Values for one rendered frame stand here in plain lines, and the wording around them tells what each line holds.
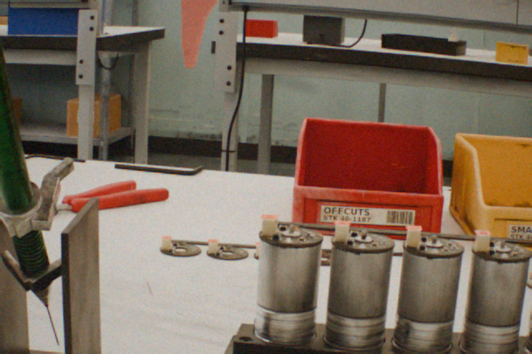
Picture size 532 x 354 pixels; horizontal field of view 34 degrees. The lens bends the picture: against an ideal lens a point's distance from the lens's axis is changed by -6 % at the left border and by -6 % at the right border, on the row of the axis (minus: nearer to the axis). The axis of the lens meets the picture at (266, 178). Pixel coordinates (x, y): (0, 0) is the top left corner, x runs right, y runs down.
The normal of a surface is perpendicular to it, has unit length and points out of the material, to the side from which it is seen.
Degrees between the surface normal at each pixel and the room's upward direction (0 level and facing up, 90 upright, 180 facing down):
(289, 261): 90
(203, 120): 90
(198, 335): 0
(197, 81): 90
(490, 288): 90
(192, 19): 146
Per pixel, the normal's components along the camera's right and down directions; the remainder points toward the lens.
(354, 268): -0.27, 0.18
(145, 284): 0.05, -0.98
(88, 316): 1.00, 0.05
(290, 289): 0.07, 0.21
